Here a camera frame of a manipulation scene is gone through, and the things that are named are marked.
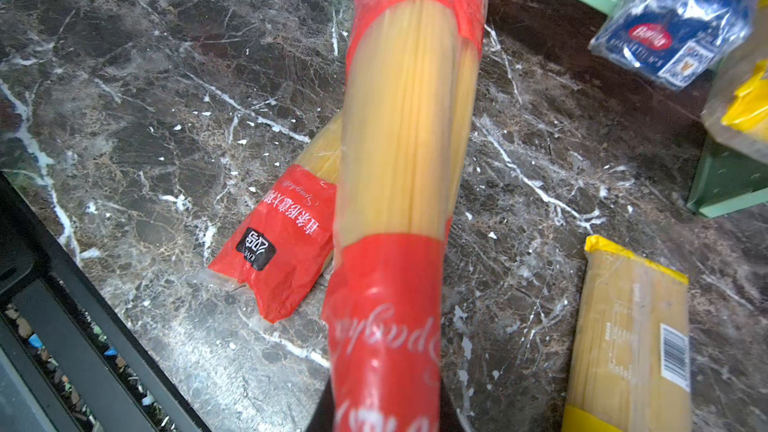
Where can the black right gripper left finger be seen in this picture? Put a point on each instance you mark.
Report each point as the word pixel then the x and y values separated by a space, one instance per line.
pixel 322 419

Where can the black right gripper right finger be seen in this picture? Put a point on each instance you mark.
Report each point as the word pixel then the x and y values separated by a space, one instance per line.
pixel 449 420

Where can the red spaghetti bag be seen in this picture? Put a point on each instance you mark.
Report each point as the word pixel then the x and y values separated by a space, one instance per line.
pixel 411 78
pixel 286 241

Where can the yellow pastatime spaghetti bag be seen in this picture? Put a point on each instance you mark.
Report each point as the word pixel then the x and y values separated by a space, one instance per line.
pixel 735 114

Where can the blue barilla spaghetti box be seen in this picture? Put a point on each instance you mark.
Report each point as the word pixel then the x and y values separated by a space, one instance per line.
pixel 671 42

